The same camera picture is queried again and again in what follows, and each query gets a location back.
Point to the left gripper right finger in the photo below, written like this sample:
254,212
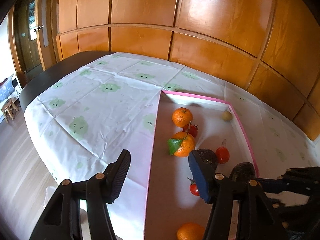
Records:
256,215

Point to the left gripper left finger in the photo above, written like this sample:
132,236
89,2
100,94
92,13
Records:
61,217

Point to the large orange mandarin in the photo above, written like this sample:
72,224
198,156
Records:
190,231

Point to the red cherry tomato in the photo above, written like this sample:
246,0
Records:
193,187

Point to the orange mandarin with leaf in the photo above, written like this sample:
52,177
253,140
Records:
181,144

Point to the small yellow-brown longan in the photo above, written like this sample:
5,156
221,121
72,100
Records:
226,116

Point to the red tomato with stem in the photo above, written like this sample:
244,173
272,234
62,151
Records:
191,129

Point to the dark brown passion fruit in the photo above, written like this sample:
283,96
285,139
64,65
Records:
242,172

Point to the white green-patterned tablecloth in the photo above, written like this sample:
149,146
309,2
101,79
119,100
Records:
83,120

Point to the small wooden stool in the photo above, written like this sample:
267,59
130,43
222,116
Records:
9,110

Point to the wooden door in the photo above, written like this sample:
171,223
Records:
32,26

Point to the wooden cabinet wall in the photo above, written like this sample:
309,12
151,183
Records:
268,47

